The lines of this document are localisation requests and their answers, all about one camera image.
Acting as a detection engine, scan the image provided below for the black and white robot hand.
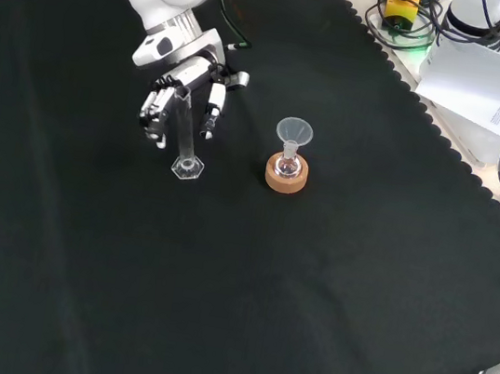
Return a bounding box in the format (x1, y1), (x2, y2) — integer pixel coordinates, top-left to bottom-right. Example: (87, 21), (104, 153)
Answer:
(132, 47), (253, 162)

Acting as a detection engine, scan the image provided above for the clear glass graduated cylinder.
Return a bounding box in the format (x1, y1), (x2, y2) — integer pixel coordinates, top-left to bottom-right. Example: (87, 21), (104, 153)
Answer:
(162, 86), (217, 183)

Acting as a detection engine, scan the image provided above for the clear plastic funnel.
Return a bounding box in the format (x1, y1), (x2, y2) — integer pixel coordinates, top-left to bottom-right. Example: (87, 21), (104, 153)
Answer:
(272, 114), (317, 159)

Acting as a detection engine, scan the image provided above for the clear round-bottom flask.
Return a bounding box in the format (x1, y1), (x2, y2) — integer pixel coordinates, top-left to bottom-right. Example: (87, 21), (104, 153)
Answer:
(273, 138), (306, 180)

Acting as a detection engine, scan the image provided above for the black bench cloth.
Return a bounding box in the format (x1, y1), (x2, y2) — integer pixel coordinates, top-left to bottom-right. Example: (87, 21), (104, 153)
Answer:
(0, 0), (500, 374)

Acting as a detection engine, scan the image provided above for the yellow stop button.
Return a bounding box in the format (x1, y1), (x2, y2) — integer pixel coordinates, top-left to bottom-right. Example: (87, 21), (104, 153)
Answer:
(380, 0), (422, 34)

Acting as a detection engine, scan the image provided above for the white paper sheet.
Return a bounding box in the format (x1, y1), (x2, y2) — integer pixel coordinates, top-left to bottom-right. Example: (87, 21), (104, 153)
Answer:
(409, 32), (500, 139)

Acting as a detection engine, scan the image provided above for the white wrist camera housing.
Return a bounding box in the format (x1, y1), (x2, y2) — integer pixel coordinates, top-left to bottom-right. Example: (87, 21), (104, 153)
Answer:
(129, 31), (177, 73)

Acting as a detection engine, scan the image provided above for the green cable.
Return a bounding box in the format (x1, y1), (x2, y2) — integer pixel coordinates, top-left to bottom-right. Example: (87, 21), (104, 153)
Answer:
(207, 0), (260, 54)

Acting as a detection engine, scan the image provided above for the round cork ring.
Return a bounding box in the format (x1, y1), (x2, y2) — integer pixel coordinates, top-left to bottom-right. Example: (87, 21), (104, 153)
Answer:
(262, 149), (313, 198)

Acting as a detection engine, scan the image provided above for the black looped cable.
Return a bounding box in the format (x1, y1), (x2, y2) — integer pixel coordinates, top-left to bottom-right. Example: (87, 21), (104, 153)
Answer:
(359, 0), (448, 55)

